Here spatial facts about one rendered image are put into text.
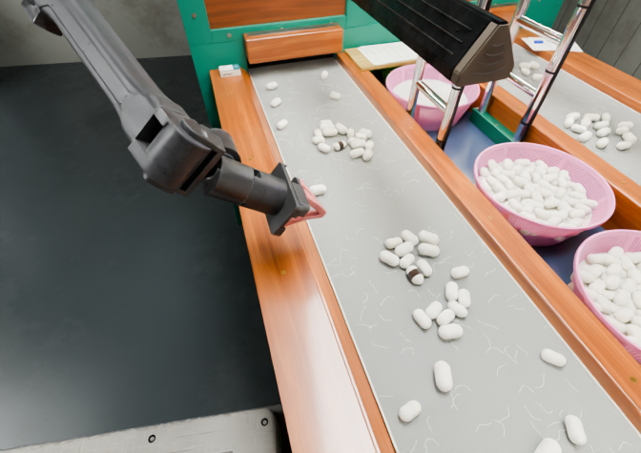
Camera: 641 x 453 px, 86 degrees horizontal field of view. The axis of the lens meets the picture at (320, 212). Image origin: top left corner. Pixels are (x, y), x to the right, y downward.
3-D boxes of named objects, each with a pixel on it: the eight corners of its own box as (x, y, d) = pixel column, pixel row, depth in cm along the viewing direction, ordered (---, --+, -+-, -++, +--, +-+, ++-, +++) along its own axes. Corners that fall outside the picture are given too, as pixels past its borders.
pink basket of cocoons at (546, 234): (550, 282, 65) (577, 253, 58) (437, 204, 80) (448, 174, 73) (609, 217, 77) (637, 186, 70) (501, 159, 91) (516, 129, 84)
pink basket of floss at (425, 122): (456, 148, 94) (467, 117, 87) (367, 121, 103) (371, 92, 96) (478, 104, 110) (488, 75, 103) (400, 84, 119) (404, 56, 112)
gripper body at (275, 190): (289, 164, 54) (249, 147, 50) (307, 209, 48) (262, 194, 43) (267, 193, 57) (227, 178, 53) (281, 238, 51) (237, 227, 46)
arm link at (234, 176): (196, 201, 43) (217, 165, 41) (190, 172, 48) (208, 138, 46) (244, 215, 48) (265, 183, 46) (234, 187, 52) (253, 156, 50)
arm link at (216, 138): (141, 181, 40) (185, 126, 38) (139, 135, 48) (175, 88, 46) (225, 219, 48) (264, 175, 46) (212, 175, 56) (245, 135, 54)
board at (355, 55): (361, 72, 106) (361, 68, 105) (343, 52, 116) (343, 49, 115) (453, 57, 113) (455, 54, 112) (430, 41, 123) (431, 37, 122)
